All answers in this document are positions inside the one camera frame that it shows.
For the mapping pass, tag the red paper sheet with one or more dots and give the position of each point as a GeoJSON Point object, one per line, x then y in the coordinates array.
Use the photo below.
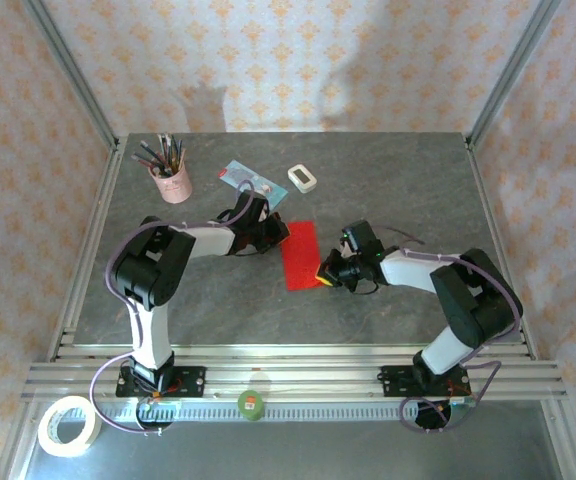
{"type": "Point", "coordinates": [300, 260]}

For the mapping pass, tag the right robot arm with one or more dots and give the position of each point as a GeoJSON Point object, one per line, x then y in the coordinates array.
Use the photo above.
{"type": "Point", "coordinates": [478, 300]}

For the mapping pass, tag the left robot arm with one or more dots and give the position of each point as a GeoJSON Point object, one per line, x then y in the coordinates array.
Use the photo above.
{"type": "Point", "coordinates": [153, 270]}

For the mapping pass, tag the white digital timer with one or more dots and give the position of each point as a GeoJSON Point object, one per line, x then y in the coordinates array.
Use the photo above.
{"type": "Point", "coordinates": [302, 178]}

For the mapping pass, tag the blue sticker packet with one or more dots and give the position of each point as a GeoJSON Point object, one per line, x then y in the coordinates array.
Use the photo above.
{"type": "Point", "coordinates": [235, 172]}

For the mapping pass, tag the pink pencil cup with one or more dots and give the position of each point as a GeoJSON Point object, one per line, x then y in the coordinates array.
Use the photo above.
{"type": "Point", "coordinates": [175, 187]}

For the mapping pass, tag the dark coloured pencil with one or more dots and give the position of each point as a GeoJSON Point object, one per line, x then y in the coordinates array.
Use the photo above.
{"type": "Point", "coordinates": [163, 147]}
{"type": "Point", "coordinates": [171, 147]}
{"type": "Point", "coordinates": [152, 152]}
{"type": "Point", "coordinates": [145, 162]}
{"type": "Point", "coordinates": [180, 152]}

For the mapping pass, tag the wide aluminium profile beam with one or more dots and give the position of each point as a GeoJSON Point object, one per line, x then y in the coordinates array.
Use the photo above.
{"type": "Point", "coordinates": [293, 380]}

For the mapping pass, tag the green tape roll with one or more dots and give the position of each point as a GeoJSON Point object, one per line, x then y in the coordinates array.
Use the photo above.
{"type": "Point", "coordinates": [250, 406]}

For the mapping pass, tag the white masking tape roll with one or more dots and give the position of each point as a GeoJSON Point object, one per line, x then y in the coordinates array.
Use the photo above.
{"type": "Point", "coordinates": [68, 450]}

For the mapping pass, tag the narrow aluminium cross rail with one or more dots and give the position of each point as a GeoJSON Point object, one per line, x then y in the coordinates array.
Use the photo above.
{"type": "Point", "coordinates": [293, 351]}

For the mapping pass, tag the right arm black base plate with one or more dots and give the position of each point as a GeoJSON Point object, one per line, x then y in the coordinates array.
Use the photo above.
{"type": "Point", "coordinates": [393, 382]}

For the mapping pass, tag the right aluminium side rail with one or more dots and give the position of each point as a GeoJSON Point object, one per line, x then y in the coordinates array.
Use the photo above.
{"type": "Point", "coordinates": [485, 200]}

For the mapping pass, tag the aluminium side rail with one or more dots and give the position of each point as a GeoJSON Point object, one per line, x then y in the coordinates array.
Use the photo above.
{"type": "Point", "coordinates": [485, 200]}
{"type": "Point", "coordinates": [95, 225]}

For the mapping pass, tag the left aluminium side rail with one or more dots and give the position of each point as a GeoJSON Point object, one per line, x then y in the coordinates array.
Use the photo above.
{"type": "Point", "coordinates": [95, 225]}

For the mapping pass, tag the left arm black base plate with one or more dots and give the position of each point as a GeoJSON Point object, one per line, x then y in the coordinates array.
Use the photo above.
{"type": "Point", "coordinates": [190, 382]}

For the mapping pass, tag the right aluminium frame post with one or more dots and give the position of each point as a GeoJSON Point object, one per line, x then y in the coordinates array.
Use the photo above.
{"type": "Point", "coordinates": [514, 70]}

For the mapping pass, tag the aluminium frame post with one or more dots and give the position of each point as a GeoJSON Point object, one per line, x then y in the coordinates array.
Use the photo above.
{"type": "Point", "coordinates": [72, 70]}
{"type": "Point", "coordinates": [514, 70]}

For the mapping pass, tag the left aluminium frame post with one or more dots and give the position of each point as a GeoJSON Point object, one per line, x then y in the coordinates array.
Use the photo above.
{"type": "Point", "coordinates": [72, 70]}

